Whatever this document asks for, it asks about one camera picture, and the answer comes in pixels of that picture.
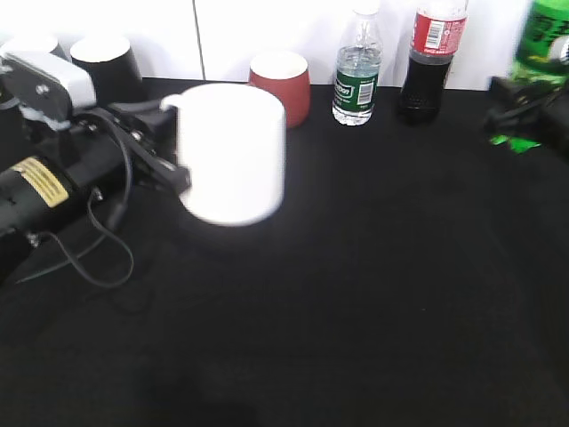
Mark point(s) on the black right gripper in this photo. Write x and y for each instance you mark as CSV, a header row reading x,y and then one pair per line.
x,y
518,104

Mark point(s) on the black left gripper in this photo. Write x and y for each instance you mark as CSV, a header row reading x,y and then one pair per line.
x,y
110,153

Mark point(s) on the green sprite bottle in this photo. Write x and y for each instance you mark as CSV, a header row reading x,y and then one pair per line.
x,y
541,54

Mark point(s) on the white ceramic mug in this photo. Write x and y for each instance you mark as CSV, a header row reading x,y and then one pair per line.
x,y
231,137

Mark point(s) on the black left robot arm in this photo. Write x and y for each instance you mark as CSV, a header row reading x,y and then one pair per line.
x,y
35,207

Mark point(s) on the cola bottle red label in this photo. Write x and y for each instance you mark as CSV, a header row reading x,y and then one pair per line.
x,y
437,30

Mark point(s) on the black ceramic mug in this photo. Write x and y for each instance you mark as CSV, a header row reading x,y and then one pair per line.
x,y
111,64

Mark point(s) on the grey ceramic mug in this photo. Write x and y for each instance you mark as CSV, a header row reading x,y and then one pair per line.
x,y
35,42

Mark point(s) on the red ceramic mug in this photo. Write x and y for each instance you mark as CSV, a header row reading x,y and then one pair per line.
x,y
285,75

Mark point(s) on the clear water bottle green label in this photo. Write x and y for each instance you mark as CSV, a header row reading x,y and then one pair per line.
x,y
358,65

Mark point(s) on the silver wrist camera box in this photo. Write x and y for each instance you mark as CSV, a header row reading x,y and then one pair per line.
x,y
48,89

